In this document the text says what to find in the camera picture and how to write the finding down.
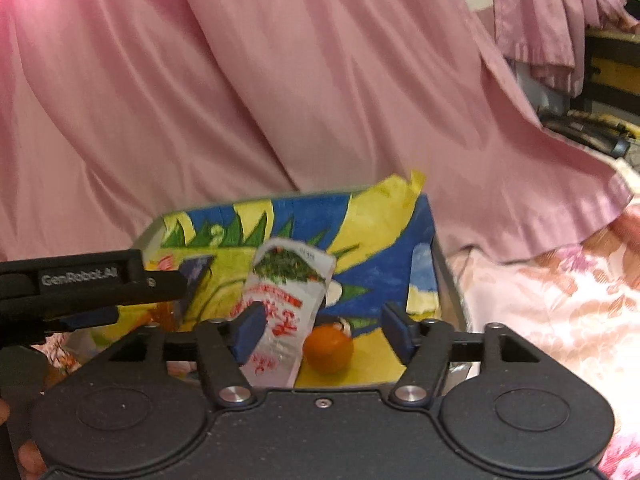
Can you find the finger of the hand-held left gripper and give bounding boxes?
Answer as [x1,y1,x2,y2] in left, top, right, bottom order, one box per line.
[45,306,121,333]
[118,255,216,307]

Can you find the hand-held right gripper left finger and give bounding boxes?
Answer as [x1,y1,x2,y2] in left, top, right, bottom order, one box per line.
[100,301,268,407]

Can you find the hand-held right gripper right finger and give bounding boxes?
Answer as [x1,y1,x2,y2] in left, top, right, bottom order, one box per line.
[381,302,546,407]

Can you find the grey shallow box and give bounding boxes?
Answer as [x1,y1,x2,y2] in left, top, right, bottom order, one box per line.
[65,187,473,391]

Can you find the white green pouch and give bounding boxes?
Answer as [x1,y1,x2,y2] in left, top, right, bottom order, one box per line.
[239,237,337,388]

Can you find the orange mandarin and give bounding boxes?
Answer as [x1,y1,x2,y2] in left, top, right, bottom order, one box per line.
[302,325,355,375]

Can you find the person's left hand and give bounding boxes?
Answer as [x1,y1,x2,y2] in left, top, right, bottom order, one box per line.
[0,399,47,480]

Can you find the grey tray with colourful liner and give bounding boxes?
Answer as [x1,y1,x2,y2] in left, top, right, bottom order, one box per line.
[87,170,441,388]

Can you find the large pink sheet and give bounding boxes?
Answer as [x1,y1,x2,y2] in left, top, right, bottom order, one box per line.
[0,0,633,266]

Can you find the pink window curtains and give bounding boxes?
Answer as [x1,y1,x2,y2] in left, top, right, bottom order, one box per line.
[487,0,640,96]

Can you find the yellow black cabinet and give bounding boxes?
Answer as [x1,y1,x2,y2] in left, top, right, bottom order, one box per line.
[570,25,640,121]

